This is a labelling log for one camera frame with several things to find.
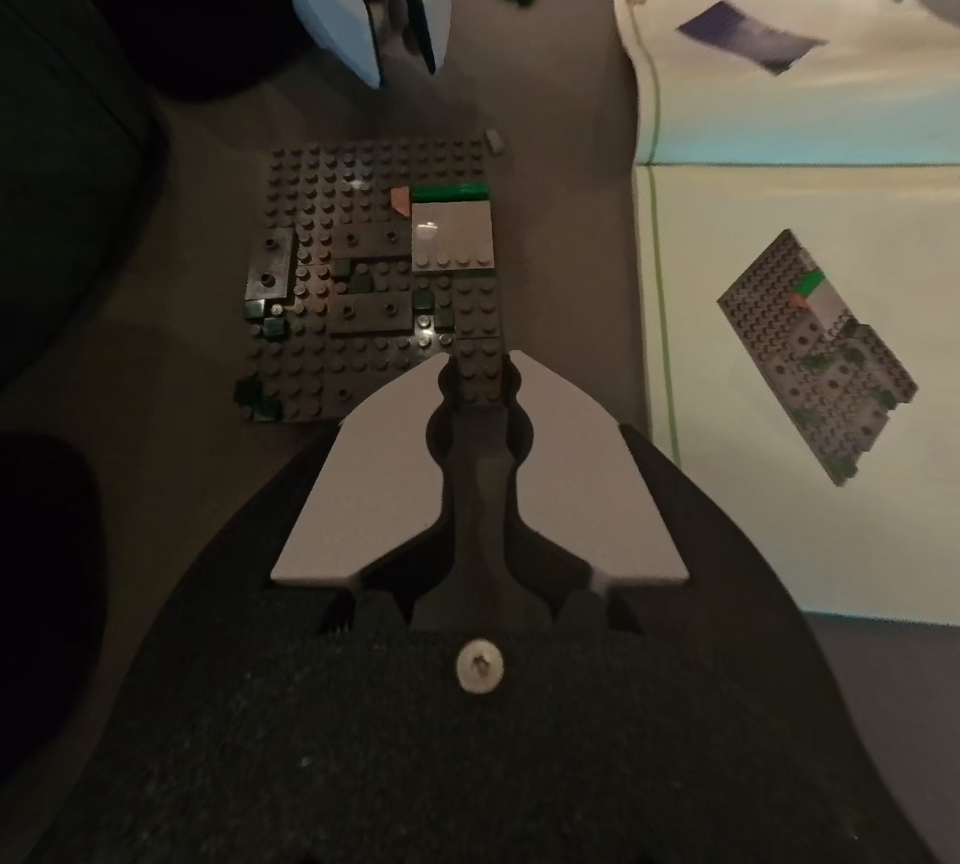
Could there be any dark green sweatshirt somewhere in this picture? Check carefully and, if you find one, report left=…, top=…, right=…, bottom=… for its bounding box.
left=0, top=0, right=162, bottom=385

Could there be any open instruction booklet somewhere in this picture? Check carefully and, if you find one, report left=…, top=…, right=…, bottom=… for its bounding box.
left=611, top=0, right=960, bottom=629

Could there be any grey studded baseplate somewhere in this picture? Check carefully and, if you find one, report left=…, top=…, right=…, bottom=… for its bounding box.
left=238, top=137, right=511, bottom=424

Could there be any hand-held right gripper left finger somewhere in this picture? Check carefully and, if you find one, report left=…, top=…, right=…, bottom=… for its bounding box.
left=270, top=354, right=451, bottom=588

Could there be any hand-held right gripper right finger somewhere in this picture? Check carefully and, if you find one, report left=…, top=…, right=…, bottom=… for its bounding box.
left=510, top=352, right=690, bottom=589

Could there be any dark grey brick plate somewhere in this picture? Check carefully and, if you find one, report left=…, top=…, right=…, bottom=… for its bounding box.
left=332, top=223, right=414, bottom=259
left=243, top=228, right=295, bottom=300
left=330, top=294, right=415, bottom=334

